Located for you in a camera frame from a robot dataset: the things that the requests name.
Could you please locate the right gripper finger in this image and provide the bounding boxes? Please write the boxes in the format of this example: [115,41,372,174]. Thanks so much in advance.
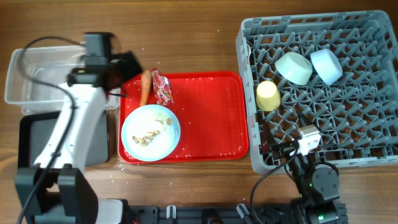
[262,121,275,152]
[297,111,319,129]

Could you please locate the yellow cup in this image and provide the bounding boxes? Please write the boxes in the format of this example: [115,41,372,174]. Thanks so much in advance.
[256,81,280,111]

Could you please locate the green bowl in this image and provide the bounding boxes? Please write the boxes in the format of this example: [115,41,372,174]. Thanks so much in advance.
[275,52,313,85]

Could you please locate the light blue bowl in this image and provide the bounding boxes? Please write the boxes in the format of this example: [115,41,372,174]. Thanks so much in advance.
[310,49,343,85]

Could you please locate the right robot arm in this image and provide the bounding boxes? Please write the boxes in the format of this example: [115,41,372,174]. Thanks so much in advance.
[261,112,340,205]

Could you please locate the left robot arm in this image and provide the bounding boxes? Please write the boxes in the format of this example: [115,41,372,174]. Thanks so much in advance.
[15,32,143,223]

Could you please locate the grey dishwasher rack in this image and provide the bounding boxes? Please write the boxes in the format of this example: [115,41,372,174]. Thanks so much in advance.
[236,10,397,174]

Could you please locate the orange carrot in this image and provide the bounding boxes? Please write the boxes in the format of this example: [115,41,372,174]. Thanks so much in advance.
[140,70,152,106]

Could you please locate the red snack wrapper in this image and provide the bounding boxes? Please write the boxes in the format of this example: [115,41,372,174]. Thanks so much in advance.
[151,69,174,106]

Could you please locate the light blue plate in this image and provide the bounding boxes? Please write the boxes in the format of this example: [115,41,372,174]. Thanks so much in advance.
[121,105,181,162]

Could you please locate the red serving tray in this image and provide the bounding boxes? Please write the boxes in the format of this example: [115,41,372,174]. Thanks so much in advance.
[118,70,250,164]

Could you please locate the clear plastic bin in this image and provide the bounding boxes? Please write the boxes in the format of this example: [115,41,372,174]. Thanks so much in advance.
[4,44,122,116]

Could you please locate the peanut scraps on plate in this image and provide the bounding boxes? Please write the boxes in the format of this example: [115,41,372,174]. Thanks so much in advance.
[131,118,172,147]

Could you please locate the black tray bin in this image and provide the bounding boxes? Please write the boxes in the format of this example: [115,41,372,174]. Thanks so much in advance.
[17,111,114,168]

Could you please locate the right black cable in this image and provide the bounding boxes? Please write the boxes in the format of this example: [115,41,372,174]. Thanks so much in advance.
[250,152,299,224]

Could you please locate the black cable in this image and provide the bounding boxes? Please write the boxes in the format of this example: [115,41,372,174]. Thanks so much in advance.
[15,35,86,224]
[250,152,299,224]

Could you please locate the left black cable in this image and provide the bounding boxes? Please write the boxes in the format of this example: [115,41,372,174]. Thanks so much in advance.
[15,35,86,224]

